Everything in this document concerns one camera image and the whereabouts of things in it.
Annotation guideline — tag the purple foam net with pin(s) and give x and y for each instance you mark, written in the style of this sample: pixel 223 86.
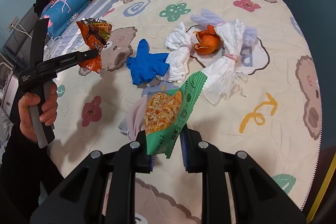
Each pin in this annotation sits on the purple foam net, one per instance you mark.
pixel 207 16

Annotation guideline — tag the green snack packet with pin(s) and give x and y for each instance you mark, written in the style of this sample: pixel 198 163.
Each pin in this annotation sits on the green snack packet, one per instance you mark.
pixel 168 113

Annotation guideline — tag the white wall socket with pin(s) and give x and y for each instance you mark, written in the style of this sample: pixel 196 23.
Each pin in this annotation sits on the white wall socket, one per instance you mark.
pixel 13 23

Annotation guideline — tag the orange snack wrapper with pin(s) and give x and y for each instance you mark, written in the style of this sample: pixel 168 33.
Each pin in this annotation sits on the orange snack wrapper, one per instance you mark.
pixel 94 35

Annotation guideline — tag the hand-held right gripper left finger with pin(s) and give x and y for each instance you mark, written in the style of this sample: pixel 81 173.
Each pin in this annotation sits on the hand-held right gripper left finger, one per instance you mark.
pixel 151 162

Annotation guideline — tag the small white knotted tissue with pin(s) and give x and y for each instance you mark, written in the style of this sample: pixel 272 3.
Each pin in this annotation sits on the small white knotted tissue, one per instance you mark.
pixel 178 61

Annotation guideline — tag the person's left hand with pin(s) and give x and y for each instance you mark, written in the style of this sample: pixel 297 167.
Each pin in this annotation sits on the person's left hand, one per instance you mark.
pixel 50 103

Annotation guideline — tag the large white tissue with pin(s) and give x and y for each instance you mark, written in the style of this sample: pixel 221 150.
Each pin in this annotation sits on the large white tissue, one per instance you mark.
pixel 225 77

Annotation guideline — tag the blue crumpled cloth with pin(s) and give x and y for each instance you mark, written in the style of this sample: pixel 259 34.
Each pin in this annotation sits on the blue crumpled cloth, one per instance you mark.
pixel 147 64

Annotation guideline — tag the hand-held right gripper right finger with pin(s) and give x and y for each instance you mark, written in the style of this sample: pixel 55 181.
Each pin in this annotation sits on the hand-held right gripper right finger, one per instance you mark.
pixel 183 151

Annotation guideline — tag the person's left forearm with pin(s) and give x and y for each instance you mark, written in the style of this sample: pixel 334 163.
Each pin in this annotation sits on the person's left forearm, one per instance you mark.
pixel 23 169

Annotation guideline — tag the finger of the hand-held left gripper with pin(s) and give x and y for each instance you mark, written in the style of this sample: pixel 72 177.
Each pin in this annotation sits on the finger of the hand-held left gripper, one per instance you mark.
pixel 89 56

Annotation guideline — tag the black bin with yellow rim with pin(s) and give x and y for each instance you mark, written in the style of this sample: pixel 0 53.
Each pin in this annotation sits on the black bin with yellow rim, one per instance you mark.
pixel 321 187

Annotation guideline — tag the bear print blanket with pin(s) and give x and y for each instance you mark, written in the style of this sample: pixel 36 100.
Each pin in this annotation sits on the bear print blanket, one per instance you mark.
pixel 236 140

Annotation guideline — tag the large orange peel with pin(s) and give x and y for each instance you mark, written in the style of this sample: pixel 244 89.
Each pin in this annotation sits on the large orange peel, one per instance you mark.
pixel 207 43

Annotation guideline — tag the folded blue floral quilt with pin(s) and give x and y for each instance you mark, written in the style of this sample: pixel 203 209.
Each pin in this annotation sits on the folded blue floral quilt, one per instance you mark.
pixel 71 3

